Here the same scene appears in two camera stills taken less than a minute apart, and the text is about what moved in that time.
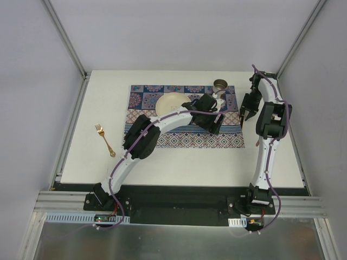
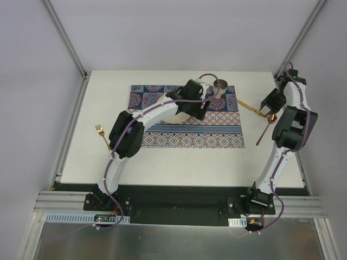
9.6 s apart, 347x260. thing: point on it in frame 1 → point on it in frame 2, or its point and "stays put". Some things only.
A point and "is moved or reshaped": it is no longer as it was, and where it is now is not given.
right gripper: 248,107 → 270,100
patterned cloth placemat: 142,103 stays put
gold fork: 101,132 stays put
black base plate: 182,205 stays put
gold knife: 242,120 is moved or reshaped
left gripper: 217,123 → 197,109
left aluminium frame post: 63,36 stays put
